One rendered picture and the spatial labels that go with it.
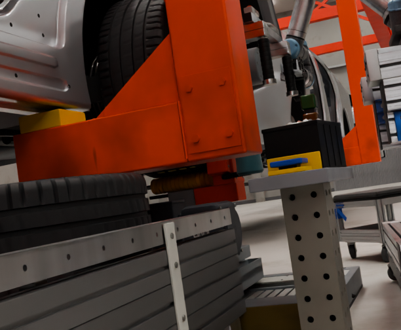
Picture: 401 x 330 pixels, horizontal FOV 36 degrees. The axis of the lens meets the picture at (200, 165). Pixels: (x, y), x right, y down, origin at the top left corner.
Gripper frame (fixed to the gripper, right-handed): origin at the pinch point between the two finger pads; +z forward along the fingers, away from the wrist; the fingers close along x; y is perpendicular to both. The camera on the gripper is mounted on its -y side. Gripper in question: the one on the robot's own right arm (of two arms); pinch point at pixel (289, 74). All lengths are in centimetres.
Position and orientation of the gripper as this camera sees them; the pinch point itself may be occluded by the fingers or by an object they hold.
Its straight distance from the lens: 235.0
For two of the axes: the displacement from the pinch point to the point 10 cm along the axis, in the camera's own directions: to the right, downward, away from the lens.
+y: -1.5, -9.9, 0.5
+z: -3.4, 0.0, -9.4
